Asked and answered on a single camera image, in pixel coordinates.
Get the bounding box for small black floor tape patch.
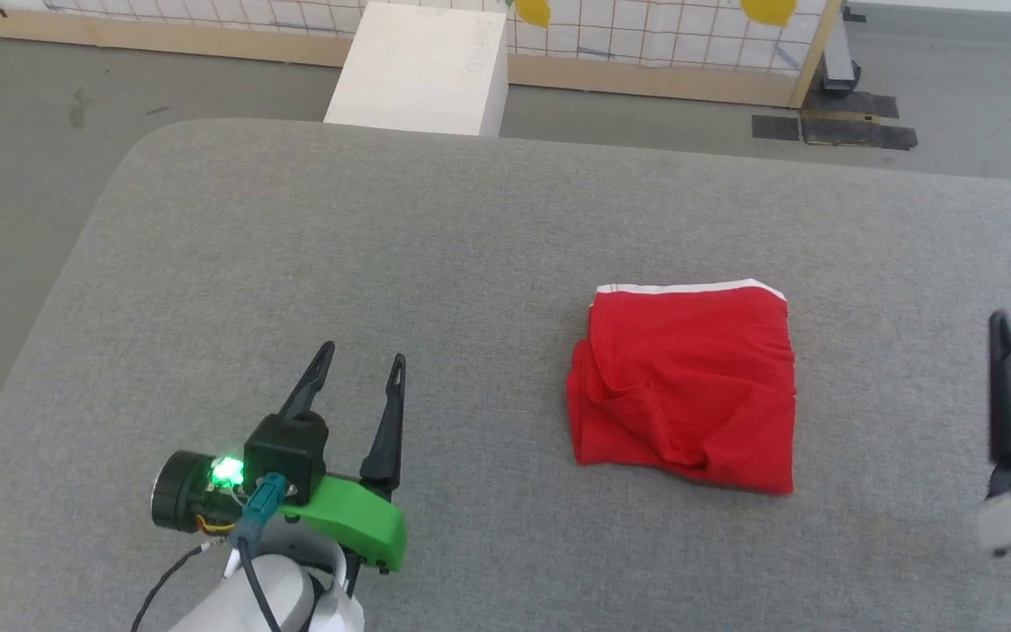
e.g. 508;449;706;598
751;115;801;142

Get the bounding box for large black floor tape patch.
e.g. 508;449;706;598
801;91;919;151

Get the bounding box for grey metal panel stand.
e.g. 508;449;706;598
821;4;866;96

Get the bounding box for thin black cable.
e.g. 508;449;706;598
130;540;231;632

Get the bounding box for red shorts with white stripes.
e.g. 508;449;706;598
566;278;798;496

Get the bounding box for white box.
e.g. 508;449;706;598
323;2;509;139

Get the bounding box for lemon print grid panel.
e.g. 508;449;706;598
40;0;844;109

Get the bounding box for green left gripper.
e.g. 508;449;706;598
151;341;408;573

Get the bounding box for black cable with teal plug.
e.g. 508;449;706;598
233;472;289;632

